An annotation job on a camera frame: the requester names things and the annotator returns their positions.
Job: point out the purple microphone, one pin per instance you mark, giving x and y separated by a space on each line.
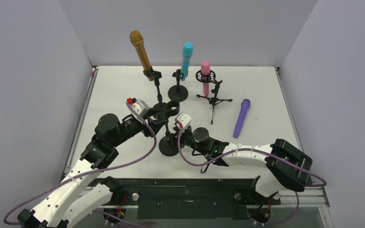
244 108

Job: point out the black tripod shock mount stand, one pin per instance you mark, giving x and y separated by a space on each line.
213 99

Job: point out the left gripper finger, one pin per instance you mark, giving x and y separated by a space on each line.
157 125
160 112

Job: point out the cyan mic black stand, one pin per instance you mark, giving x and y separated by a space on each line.
177 93

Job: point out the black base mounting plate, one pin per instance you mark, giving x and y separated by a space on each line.
186 198

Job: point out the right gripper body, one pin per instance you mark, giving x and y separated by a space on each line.
182 134

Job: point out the cyan microphone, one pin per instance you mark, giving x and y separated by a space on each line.
187 53

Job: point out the gold mic black stand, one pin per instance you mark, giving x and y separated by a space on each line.
155 76

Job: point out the aluminium frame rail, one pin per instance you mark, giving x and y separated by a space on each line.
314 197

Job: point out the pink microphone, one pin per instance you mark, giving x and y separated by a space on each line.
205 72

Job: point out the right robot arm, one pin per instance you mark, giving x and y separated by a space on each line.
287 165

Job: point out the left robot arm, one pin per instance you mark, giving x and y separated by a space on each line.
62 206

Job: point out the gold microphone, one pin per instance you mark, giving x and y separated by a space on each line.
137 41

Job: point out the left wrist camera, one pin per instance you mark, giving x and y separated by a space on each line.
138 108

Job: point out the purple mic black stand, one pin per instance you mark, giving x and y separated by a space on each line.
164 147

